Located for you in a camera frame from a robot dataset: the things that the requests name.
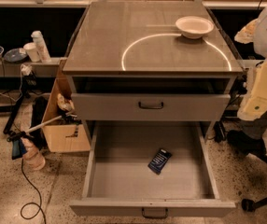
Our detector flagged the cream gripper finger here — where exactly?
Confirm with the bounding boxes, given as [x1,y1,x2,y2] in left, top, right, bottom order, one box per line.
[237,60,267,121]
[234,19,257,44]

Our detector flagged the dark blue rxbar packet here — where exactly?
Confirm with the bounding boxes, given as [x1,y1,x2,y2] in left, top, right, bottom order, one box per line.
[148,148,172,175]

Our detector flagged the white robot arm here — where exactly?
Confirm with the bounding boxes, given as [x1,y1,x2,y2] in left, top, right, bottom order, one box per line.
[234,6,267,121]

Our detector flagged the grey drawer cabinet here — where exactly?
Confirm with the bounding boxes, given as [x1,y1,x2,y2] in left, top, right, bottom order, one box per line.
[62,0,244,133]

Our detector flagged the closed top drawer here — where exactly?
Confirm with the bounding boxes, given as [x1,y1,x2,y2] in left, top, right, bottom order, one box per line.
[72,93,230,121]

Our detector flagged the open middle drawer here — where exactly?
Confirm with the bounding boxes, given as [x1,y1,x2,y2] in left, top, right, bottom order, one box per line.
[70,121,235,219]

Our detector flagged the person's leg in jeans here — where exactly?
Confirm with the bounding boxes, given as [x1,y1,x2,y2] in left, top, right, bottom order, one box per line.
[227,111,267,155]

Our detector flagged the white bowl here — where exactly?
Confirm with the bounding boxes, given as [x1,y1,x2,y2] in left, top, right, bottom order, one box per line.
[176,16,214,39]

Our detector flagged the black office chair base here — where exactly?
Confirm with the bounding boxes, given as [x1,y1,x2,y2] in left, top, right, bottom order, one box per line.
[241,155,267,212]

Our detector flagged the cardboard box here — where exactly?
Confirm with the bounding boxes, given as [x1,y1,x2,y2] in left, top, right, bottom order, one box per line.
[42,60,91,153]

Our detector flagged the white spray can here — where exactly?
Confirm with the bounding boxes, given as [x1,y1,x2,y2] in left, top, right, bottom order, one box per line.
[31,31,51,63]

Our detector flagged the white paper cup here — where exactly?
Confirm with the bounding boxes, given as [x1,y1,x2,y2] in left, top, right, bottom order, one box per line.
[23,42,40,62]

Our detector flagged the blue plate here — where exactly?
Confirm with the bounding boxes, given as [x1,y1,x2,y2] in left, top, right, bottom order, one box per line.
[4,48,28,63]

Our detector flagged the white rod tool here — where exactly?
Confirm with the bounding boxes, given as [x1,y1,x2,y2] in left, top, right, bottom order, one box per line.
[7,111,77,142]

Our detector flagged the spray bottle with blue trigger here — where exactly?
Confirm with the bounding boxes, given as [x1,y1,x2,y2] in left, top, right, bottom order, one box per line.
[11,137,46,171]

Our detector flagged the black floor cable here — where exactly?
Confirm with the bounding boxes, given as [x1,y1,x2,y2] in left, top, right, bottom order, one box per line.
[19,158,48,224]

